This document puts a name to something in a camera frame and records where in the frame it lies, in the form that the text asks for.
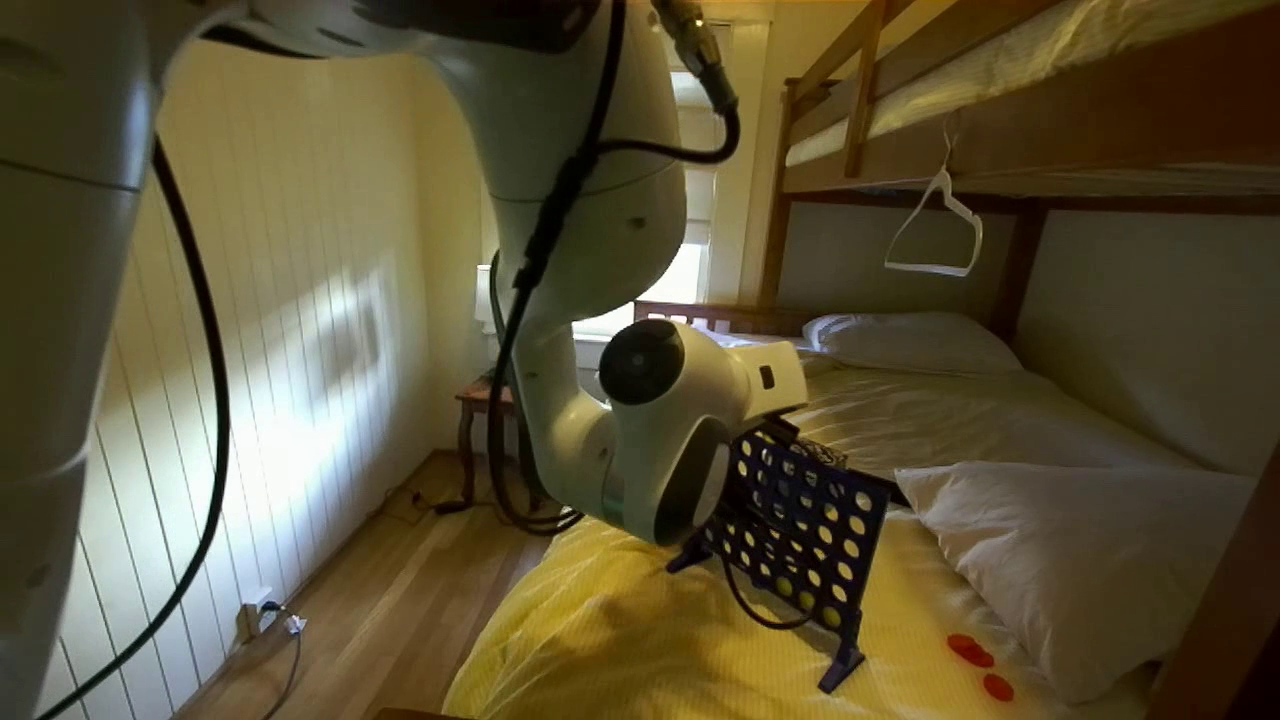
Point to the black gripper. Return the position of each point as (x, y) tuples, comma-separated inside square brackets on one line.
[(804, 436)]

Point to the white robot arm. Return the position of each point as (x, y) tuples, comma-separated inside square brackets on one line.
[(587, 201)]

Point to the red game chip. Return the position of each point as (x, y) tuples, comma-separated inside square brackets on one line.
[(970, 651), (998, 685)]

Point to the flat white pillow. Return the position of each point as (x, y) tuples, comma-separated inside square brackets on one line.
[(922, 345)]

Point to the white clothes hanger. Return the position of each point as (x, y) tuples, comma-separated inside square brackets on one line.
[(960, 255)]

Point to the yellow bed sheet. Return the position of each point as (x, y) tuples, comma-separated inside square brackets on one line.
[(601, 627)]

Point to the large white pillow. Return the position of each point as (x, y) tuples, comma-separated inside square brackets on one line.
[(1083, 562)]

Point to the wooden bedside table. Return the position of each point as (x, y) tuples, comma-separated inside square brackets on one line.
[(469, 403)]

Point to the bunk mattress with pale sheet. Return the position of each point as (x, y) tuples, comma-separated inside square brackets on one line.
[(1093, 35)]

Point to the wooden bunk bed frame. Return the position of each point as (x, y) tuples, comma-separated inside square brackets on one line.
[(1173, 122)]

